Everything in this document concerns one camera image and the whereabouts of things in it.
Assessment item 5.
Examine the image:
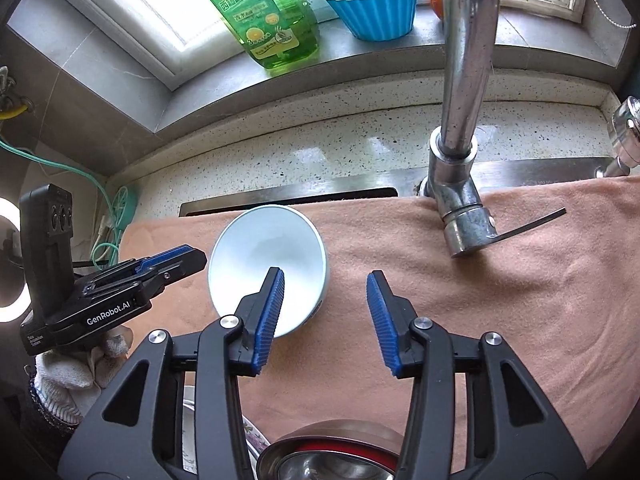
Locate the red steel bowl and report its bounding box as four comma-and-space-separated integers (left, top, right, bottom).
256, 419, 409, 480

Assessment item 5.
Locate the pink floral white plate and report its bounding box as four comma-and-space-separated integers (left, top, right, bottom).
182, 385, 272, 480

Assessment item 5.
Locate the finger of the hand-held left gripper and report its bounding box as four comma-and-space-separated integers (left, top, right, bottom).
145, 251, 209, 292
134, 244, 196, 272

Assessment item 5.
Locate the chrome tap knob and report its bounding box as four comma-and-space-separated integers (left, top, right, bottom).
594, 95, 640, 181

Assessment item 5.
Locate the peach cloth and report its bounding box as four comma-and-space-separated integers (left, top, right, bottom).
120, 175, 640, 480

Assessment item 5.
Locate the green dish soap bottle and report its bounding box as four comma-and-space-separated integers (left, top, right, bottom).
190, 0, 321, 70

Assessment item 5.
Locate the chrome faucet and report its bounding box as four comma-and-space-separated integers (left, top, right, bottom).
419, 0, 568, 260

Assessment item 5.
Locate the teal cable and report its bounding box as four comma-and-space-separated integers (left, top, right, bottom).
0, 139, 139, 267

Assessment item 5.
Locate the white window frame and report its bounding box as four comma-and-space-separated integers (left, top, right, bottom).
37, 0, 587, 92

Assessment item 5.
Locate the blue fluted cup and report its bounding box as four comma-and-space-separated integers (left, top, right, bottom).
321, 0, 420, 42

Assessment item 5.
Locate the white power cable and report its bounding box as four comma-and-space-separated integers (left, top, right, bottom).
91, 214, 122, 262

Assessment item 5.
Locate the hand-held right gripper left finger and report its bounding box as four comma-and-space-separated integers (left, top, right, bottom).
57, 266, 287, 480

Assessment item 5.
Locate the light blue bowl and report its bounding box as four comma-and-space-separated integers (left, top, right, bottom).
207, 206, 330, 339

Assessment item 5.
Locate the white ring light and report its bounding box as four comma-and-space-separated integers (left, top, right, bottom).
0, 197, 34, 324

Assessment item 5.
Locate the person's left hand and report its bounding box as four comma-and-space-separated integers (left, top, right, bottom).
32, 324, 135, 427

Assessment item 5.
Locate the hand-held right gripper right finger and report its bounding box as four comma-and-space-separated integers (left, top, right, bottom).
366, 270, 587, 480

